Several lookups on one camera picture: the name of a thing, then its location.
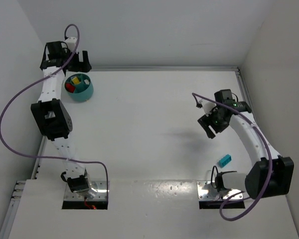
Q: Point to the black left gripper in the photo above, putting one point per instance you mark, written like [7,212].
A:
[77,64]

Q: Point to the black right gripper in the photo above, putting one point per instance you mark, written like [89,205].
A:
[208,123]

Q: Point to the yellow lego brick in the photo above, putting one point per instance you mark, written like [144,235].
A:
[75,81]

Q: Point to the red long lego brick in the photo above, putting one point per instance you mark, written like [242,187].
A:
[69,87]

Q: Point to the teal long lego brick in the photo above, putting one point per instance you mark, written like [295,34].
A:
[225,160]

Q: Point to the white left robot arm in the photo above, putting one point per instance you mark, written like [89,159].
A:
[52,118]

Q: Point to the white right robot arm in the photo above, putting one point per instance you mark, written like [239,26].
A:
[271,173]

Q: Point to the teal divided round container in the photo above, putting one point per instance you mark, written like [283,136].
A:
[82,91]

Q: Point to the aluminium frame rail back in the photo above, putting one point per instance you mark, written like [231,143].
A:
[167,68]

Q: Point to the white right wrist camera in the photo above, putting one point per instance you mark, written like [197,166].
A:
[207,106]

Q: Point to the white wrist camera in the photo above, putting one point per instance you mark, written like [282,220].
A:
[207,106]
[71,43]

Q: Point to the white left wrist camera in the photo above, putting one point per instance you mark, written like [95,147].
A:
[71,43]

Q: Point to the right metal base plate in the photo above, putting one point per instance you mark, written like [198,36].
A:
[207,193]

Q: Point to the metal base plate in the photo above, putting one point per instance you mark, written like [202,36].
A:
[97,193]
[207,193]

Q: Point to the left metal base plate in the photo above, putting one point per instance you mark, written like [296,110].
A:
[97,193]

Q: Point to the aluminium frame rail left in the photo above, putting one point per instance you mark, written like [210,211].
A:
[17,194]

